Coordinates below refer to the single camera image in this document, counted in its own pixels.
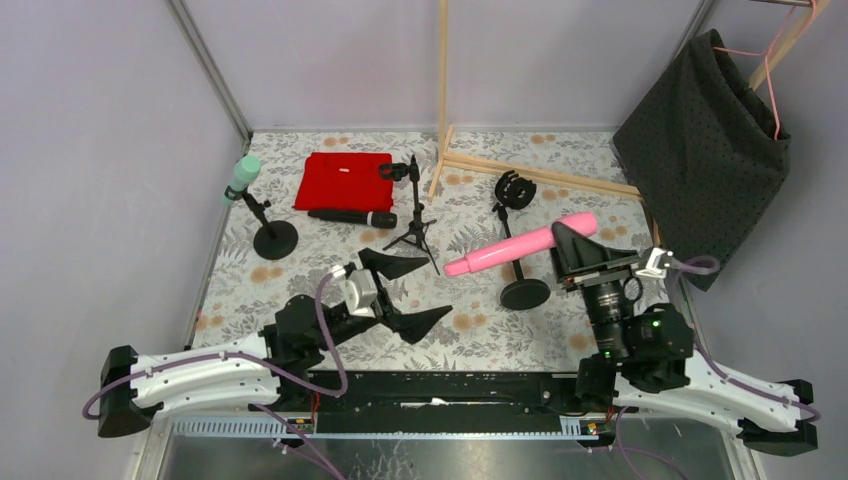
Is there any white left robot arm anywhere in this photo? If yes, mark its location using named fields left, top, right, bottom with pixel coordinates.
left=82, top=248, right=453, bottom=438

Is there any dark dotted hanging garment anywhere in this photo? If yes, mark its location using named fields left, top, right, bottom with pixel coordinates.
left=612, top=29, right=791, bottom=266

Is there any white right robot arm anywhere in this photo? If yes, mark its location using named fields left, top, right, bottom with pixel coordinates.
left=551, top=222, right=819, bottom=457

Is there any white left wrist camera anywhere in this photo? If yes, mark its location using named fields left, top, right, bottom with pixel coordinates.
left=331, top=265, right=378, bottom=318

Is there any floral table mat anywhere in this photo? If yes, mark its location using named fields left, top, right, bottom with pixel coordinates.
left=192, top=131, right=653, bottom=372

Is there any red folded cloth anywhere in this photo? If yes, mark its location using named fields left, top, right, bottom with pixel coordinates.
left=293, top=152, right=394, bottom=212

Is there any black tripod mic stand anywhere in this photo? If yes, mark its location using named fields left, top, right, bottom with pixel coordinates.
left=378, top=154, right=440, bottom=275

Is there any pink clothes hanger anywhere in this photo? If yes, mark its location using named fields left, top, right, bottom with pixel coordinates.
left=713, top=0, right=830, bottom=140

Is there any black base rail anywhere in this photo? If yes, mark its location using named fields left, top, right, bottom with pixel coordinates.
left=269, top=371, right=620, bottom=435

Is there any round-base mic stand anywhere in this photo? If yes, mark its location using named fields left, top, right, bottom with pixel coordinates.
left=224, top=187, right=299, bottom=260
left=492, top=170, right=550, bottom=311

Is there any pink microphone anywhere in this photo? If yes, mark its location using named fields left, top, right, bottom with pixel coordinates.
left=443, top=212, right=598, bottom=277

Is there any mint green microphone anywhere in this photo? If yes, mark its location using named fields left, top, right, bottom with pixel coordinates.
left=222, top=155, right=262, bottom=206

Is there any black microphone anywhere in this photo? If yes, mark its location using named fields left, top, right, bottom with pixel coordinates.
left=307, top=209, right=398, bottom=229

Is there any wooden clothes rack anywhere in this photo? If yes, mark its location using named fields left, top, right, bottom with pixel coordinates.
left=426, top=0, right=833, bottom=248

